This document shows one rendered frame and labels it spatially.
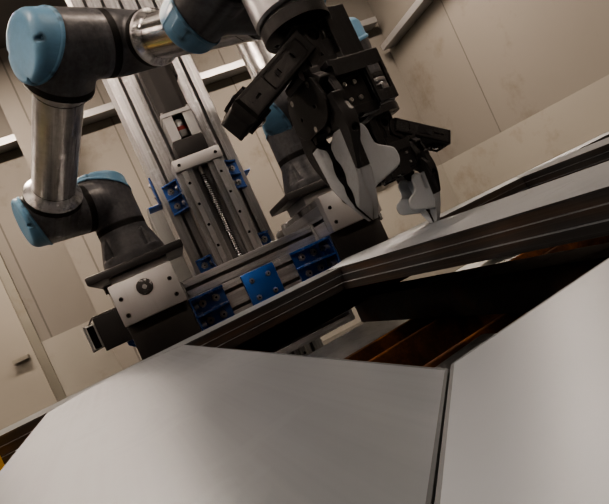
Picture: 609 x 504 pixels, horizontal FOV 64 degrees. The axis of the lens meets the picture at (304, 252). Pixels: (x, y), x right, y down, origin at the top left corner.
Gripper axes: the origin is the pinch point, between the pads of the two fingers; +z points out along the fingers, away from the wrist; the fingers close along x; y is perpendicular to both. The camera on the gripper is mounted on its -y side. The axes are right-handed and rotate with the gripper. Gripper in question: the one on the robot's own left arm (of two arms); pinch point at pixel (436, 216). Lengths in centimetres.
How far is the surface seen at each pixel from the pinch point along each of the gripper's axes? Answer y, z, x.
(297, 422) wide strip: 50, 1, 50
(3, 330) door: 123, -47, -402
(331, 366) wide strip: 46, 1, 46
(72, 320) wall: 74, -32, -400
